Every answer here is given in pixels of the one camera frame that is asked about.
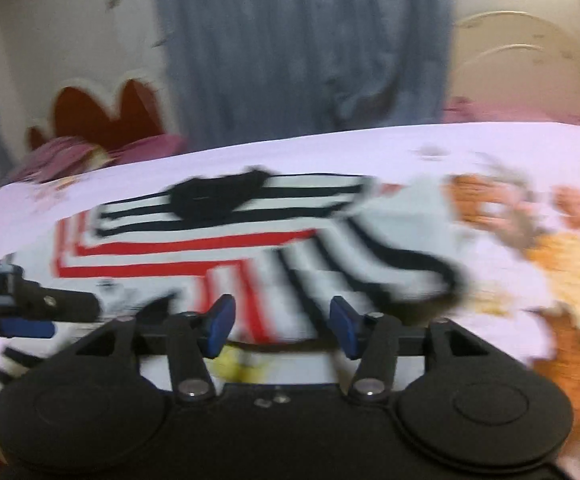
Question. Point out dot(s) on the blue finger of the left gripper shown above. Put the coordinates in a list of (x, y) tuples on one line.
[(21, 328), (20, 298)]

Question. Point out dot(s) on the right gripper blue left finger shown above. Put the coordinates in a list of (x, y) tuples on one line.
[(190, 339)]

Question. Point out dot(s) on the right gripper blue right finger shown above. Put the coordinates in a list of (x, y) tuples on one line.
[(372, 341)]

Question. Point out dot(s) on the pink pillow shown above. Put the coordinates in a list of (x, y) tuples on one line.
[(67, 157)]

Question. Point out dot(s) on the pink floral bed sheet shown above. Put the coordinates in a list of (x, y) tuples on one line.
[(514, 189)]

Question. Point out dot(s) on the cream arched headboard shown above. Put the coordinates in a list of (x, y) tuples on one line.
[(515, 58)]

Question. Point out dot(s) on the red cream crown headboard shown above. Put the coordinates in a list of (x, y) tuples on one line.
[(77, 112)]

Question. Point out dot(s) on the blue grey curtain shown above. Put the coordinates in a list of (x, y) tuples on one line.
[(255, 70)]

